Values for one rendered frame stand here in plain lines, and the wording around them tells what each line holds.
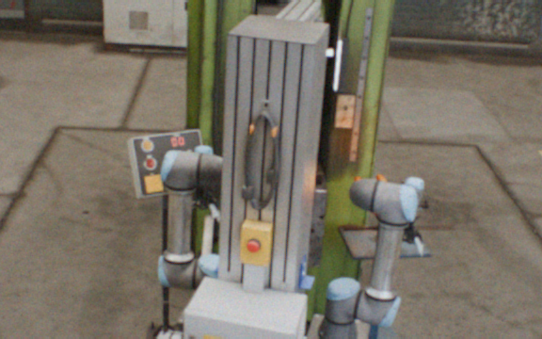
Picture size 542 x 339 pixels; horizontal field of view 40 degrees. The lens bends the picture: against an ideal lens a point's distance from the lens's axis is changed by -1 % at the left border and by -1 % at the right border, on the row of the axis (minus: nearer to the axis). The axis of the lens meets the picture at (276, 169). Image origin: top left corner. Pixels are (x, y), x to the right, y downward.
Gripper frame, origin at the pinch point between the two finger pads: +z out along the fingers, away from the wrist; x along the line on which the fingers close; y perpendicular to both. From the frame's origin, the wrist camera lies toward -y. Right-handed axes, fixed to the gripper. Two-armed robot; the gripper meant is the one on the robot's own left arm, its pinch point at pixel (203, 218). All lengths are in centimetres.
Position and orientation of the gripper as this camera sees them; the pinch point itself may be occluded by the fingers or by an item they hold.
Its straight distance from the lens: 340.4
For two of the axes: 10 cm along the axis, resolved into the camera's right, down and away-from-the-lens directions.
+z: -0.6, 9.1, 4.2
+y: -2.2, 4.0, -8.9
